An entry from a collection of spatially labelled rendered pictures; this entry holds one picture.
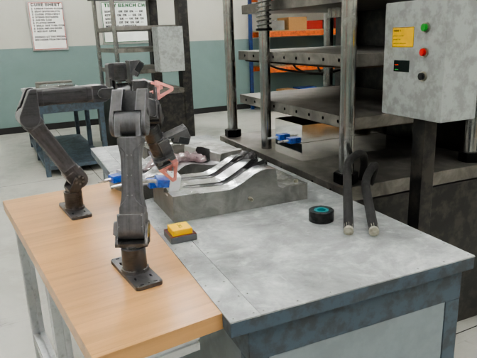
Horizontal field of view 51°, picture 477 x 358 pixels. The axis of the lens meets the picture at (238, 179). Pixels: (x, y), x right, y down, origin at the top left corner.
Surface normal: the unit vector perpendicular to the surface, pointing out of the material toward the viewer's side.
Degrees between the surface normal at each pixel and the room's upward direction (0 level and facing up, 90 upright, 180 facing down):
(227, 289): 0
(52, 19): 90
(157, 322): 0
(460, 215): 90
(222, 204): 90
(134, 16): 90
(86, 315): 0
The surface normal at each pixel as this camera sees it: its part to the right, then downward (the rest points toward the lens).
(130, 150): -0.02, 0.00
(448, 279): 0.40, 0.24
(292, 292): -0.04, -0.96
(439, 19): -0.91, 0.15
